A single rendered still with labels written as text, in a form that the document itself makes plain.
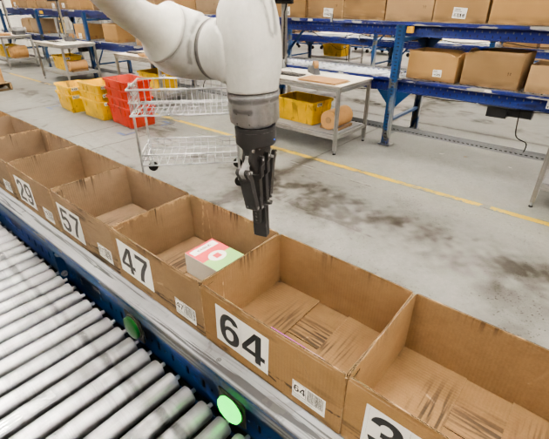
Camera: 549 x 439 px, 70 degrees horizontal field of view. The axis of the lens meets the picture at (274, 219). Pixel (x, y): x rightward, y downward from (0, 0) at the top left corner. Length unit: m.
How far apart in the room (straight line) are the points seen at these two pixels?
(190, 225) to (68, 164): 0.78
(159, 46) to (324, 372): 0.64
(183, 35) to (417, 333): 0.79
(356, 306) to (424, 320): 0.17
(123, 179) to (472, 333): 1.30
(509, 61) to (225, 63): 4.28
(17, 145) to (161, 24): 1.67
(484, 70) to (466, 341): 4.12
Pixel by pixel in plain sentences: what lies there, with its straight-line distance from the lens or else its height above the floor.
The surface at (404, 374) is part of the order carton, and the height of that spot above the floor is 0.89.
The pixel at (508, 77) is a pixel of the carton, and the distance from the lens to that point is 4.82.
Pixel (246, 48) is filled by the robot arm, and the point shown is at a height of 1.55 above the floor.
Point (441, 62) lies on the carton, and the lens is 5.00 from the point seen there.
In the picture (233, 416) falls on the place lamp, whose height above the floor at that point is 0.82.
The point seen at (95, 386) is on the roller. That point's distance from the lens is 1.19.
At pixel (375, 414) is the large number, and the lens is 0.76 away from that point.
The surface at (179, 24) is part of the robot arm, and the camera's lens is 0.73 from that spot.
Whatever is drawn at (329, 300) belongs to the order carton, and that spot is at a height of 0.91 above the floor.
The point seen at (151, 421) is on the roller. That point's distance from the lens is 1.08.
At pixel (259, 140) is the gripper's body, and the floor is 1.40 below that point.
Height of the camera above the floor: 1.62
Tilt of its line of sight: 29 degrees down
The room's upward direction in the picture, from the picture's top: straight up
